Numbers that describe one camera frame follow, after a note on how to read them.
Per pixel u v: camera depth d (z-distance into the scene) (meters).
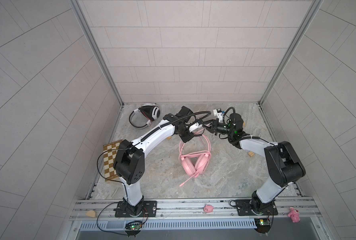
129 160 0.45
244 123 1.04
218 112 0.81
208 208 0.70
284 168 0.46
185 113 0.67
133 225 0.64
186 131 0.72
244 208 0.71
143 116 1.06
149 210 0.71
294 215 0.68
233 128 0.69
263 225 0.68
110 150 0.44
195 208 0.72
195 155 0.73
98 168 0.45
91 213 0.69
